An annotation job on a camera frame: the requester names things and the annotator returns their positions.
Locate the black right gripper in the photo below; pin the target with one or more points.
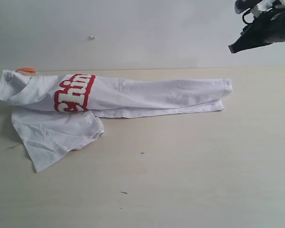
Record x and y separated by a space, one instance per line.
265 27

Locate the white t-shirt red lettering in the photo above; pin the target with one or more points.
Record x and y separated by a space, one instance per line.
54 115

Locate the orange neck tag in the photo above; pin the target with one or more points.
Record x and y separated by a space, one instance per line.
27 70

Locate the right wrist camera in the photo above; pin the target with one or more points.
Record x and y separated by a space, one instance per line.
261 5

